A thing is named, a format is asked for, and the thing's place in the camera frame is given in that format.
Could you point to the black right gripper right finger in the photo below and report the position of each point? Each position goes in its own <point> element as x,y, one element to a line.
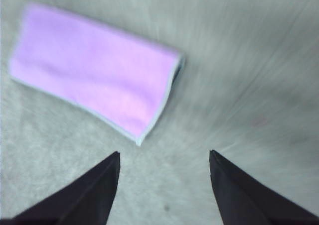
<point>244,197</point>

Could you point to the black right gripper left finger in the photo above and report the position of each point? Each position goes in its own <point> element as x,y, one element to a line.
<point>84,195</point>

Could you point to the purple towel with grey hem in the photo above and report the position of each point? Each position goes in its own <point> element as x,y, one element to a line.
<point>99,70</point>

